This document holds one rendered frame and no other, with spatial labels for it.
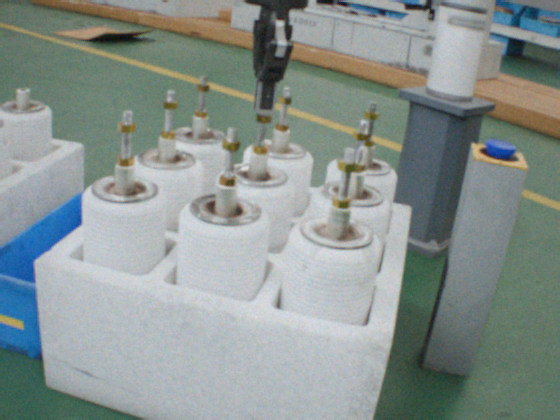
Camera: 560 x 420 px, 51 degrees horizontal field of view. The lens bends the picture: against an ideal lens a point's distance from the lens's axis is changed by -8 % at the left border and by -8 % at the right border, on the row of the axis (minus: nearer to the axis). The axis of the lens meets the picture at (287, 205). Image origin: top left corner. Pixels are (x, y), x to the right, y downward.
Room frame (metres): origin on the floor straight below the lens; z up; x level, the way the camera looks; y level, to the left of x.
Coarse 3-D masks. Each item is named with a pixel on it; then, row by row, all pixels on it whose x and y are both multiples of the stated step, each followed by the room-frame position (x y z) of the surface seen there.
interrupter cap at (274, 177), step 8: (240, 168) 0.74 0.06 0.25; (248, 168) 0.75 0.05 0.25; (272, 168) 0.75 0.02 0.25; (240, 176) 0.71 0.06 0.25; (272, 176) 0.73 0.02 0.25; (280, 176) 0.73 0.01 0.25; (248, 184) 0.69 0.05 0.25; (256, 184) 0.69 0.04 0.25; (264, 184) 0.69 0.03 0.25; (272, 184) 0.69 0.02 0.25; (280, 184) 0.70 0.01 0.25
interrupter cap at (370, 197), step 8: (328, 184) 0.72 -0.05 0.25; (336, 184) 0.72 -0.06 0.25; (328, 192) 0.69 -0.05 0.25; (336, 192) 0.70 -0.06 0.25; (368, 192) 0.71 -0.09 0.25; (376, 192) 0.72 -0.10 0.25; (352, 200) 0.68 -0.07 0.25; (360, 200) 0.68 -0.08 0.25; (368, 200) 0.68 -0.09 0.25; (376, 200) 0.69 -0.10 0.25
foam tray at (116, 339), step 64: (64, 256) 0.59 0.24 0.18; (384, 256) 0.70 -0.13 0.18; (64, 320) 0.56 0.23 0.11; (128, 320) 0.55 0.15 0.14; (192, 320) 0.53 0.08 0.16; (256, 320) 0.52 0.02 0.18; (320, 320) 0.53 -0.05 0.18; (384, 320) 0.55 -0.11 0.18; (64, 384) 0.56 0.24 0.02; (128, 384) 0.55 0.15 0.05; (192, 384) 0.53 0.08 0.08; (256, 384) 0.52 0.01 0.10; (320, 384) 0.51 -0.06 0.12
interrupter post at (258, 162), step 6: (252, 156) 0.72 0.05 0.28; (258, 156) 0.71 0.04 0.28; (264, 156) 0.72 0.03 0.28; (252, 162) 0.72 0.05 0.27; (258, 162) 0.71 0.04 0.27; (264, 162) 0.72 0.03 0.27; (252, 168) 0.72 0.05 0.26; (258, 168) 0.71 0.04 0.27; (264, 168) 0.72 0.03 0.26; (252, 174) 0.72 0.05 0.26; (258, 174) 0.71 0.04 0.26; (264, 174) 0.72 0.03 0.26
